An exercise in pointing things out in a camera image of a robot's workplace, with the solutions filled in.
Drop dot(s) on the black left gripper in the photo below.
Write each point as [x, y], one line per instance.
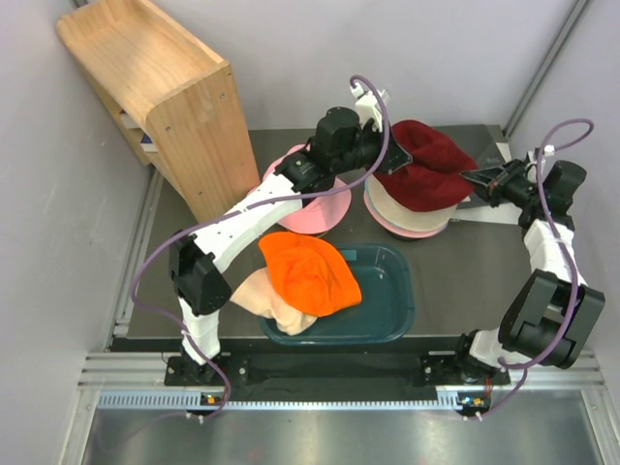
[394, 156]

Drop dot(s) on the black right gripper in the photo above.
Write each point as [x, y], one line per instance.
[498, 179]

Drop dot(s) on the dark red bucket hat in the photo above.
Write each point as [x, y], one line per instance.
[432, 181]

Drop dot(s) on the beige bucket hat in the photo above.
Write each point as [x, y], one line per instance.
[402, 217]

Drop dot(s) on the light pink bucket hat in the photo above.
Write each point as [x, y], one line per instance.
[399, 232]

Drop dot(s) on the orange bucket hat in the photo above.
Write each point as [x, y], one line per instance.
[309, 273]

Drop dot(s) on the peach bucket hat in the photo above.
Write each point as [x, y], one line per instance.
[257, 295]

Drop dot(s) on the turquoise bucket hat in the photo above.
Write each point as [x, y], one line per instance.
[398, 219]

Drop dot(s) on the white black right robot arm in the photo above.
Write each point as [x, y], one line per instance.
[552, 316]

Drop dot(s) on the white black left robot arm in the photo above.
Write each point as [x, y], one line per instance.
[208, 264]

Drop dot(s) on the teal plastic basin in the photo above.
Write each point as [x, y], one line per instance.
[387, 309]

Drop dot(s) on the wooden shelf unit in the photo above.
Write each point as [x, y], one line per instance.
[177, 89]

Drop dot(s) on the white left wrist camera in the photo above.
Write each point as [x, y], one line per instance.
[367, 108]

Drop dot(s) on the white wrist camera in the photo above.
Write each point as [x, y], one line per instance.
[535, 158]
[367, 108]

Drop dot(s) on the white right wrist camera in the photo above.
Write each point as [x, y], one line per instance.
[535, 158]

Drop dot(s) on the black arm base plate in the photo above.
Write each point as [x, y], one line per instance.
[419, 370]

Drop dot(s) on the aluminium frame rail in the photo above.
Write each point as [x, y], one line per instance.
[127, 413]

